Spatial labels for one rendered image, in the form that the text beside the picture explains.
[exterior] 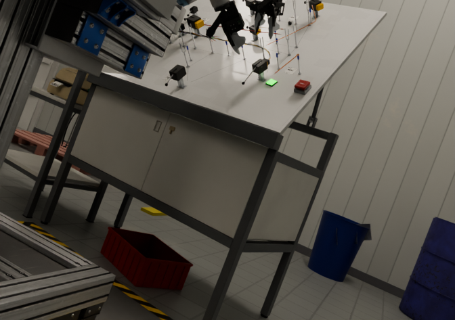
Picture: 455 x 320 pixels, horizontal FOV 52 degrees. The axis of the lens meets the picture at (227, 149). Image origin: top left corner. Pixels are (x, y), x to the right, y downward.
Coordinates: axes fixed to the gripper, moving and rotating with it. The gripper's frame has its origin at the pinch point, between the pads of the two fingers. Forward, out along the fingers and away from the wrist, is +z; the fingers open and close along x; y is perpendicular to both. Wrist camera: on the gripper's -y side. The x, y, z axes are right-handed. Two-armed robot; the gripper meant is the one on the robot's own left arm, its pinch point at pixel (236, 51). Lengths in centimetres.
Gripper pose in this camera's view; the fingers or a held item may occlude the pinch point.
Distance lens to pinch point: 197.9
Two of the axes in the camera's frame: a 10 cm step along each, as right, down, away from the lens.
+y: 9.1, -3.1, -2.7
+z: 4.0, 8.1, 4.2
